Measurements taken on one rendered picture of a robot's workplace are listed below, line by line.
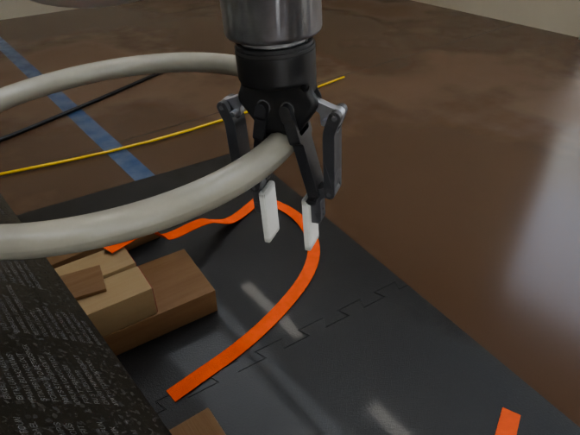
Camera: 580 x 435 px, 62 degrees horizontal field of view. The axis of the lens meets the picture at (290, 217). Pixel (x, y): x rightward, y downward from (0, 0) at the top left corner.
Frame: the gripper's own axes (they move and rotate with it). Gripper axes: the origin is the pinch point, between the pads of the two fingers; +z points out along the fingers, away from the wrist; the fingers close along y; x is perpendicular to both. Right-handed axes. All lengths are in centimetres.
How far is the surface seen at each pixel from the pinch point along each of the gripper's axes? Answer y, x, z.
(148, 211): 5.1, 16.2, -10.6
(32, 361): 24.5, 20.7, 11.1
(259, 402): 24, -22, 80
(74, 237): 9.4, 20.4, -10.1
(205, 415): 29, -8, 67
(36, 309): 33.2, 12.7, 13.4
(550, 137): -50, -222, 91
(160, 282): 67, -44, 68
